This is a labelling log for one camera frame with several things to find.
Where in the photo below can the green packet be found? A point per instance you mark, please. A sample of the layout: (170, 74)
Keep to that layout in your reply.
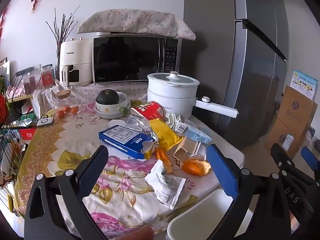
(28, 116)

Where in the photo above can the glass jar with wooden lid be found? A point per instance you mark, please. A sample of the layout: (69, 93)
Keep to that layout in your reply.
(62, 100)

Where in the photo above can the white bowl with green knob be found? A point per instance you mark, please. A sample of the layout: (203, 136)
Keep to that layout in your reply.
(112, 108)

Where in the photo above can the floral tablecloth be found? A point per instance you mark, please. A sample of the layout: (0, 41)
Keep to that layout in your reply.
(75, 142)

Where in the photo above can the white plastic bag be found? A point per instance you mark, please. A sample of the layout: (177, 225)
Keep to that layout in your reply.
(41, 102)

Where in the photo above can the silver foil wrapper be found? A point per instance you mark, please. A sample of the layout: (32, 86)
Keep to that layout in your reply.
(173, 120)

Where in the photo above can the dark green squash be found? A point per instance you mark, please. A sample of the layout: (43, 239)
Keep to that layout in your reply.
(107, 97)

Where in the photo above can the blue and white milk carton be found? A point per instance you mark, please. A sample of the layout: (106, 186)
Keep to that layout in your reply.
(195, 133)

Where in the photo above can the red snack packet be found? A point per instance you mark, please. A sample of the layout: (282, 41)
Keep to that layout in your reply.
(150, 111)

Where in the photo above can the light blue printed carton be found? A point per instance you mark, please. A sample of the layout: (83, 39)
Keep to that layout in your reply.
(303, 83)

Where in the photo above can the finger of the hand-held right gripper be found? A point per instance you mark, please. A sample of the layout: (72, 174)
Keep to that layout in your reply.
(282, 160)
(308, 153)

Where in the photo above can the clear plastic wrapper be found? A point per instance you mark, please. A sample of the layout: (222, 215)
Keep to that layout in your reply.
(135, 123)

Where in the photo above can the glass jar of dried chilli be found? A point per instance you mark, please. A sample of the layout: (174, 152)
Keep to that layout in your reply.
(31, 82)

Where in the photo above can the blue biscuit box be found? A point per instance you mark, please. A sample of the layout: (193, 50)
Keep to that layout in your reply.
(122, 138)

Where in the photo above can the person's left hand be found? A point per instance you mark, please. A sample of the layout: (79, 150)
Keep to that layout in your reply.
(137, 233)

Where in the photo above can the white wrapper packet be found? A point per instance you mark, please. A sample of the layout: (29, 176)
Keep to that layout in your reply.
(166, 185)

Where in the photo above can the cardboard box with sticker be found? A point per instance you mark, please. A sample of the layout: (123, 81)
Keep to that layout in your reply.
(277, 135)

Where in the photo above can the white small-floral cloth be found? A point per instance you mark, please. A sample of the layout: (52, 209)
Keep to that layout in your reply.
(135, 90)

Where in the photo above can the grey refrigerator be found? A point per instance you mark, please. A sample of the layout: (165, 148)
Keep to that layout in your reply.
(212, 55)

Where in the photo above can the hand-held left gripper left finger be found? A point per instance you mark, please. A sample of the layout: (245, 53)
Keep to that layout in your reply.
(97, 165)

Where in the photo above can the black microwave oven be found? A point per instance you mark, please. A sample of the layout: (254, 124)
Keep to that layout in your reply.
(127, 60)

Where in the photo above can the beige paper food carton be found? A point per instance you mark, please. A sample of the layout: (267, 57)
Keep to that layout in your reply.
(190, 150)

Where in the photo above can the white plate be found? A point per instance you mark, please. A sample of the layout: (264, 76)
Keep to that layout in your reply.
(110, 116)

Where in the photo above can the plain cardboard box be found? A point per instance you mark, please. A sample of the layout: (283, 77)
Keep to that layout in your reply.
(297, 110)

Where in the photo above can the yellow snack packet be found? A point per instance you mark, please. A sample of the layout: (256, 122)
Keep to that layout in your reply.
(163, 135)

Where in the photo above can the orange peel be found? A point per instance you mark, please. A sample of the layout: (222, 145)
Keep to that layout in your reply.
(196, 167)

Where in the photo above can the small orange tomato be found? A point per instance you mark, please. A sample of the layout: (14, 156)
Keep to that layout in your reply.
(67, 109)
(74, 110)
(60, 114)

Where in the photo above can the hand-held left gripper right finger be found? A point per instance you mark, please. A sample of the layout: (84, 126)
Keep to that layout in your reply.
(222, 170)

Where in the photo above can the white electric cooking pot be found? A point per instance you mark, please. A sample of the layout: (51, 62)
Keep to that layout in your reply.
(170, 92)

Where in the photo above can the red flat packet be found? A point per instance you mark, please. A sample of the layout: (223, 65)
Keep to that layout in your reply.
(27, 134)

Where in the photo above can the floral microwave cover cloth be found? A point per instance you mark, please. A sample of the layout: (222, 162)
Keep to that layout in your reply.
(135, 21)

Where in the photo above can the picture frame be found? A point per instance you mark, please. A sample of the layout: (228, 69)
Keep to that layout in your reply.
(5, 70)

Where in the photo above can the cream air fryer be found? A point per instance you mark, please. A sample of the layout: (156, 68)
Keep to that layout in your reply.
(75, 62)

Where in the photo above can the white round-dial gadget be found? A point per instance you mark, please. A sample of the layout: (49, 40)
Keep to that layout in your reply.
(45, 122)

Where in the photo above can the white plastic bin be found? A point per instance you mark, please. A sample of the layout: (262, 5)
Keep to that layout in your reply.
(200, 217)

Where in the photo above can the orange wrapper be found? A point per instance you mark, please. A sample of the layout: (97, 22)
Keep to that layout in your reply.
(162, 158)

